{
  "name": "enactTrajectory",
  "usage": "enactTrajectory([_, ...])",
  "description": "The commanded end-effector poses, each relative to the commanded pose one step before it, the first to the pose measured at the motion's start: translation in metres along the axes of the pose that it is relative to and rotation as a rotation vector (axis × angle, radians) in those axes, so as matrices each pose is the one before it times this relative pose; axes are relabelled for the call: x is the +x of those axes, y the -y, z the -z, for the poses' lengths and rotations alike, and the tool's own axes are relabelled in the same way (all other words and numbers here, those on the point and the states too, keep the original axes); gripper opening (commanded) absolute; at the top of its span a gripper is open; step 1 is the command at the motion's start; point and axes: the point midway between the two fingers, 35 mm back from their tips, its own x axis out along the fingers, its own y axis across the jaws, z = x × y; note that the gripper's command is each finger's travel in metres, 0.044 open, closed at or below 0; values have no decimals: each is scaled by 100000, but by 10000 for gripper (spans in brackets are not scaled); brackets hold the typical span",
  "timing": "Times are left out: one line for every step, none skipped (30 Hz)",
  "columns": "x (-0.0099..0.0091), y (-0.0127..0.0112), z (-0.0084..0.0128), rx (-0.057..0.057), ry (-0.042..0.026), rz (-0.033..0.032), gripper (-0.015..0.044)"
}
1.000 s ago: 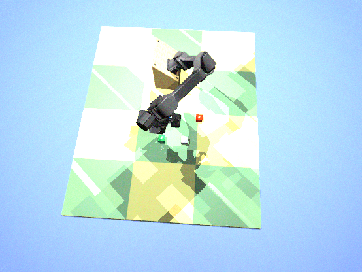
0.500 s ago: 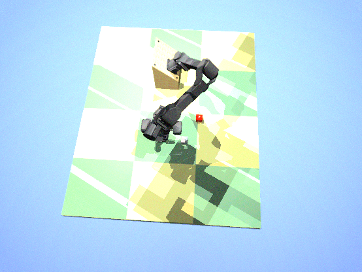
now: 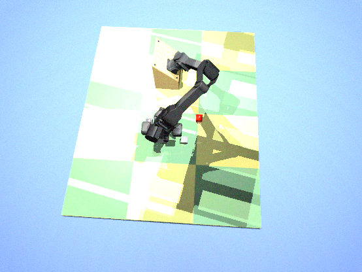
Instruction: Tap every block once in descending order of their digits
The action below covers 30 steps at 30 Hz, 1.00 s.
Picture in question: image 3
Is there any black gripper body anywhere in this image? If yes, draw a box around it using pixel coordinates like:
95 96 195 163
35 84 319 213
141 122 182 137

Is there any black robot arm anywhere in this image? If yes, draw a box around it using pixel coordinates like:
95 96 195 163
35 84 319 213
145 51 220 144

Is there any red block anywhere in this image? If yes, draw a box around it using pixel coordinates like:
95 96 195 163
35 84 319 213
196 114 203 122

